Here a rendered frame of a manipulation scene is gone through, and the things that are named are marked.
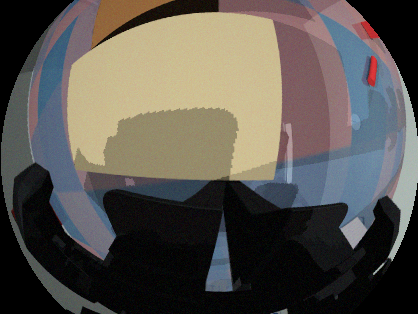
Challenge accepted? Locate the red cube block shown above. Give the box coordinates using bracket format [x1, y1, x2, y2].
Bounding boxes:
[361, 21, 379, 39]

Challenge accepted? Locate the red cylinder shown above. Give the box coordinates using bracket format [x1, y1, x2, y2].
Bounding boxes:
[367, 56, 377, 86]

